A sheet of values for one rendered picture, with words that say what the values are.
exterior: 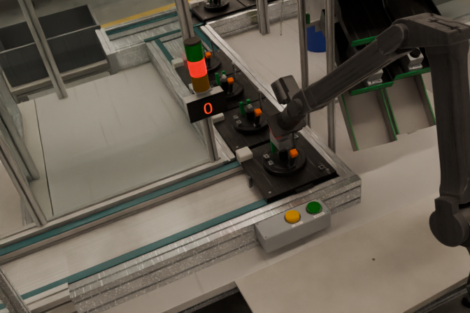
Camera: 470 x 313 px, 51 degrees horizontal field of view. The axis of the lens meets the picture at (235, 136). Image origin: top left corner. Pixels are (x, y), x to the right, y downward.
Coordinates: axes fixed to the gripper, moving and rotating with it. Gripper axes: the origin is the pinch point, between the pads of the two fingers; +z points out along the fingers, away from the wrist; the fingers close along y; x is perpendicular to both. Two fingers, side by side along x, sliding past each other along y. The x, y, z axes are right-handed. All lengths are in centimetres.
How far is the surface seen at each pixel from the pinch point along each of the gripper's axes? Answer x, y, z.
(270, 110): -12.9, -9.5, 28.2
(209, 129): -9.5, 18.3, 9.2
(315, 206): 25.4, 0.9, -4.9
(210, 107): -13.3, 17.6, -2.1
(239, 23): -76, -35, 90
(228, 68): -42, -8, 53
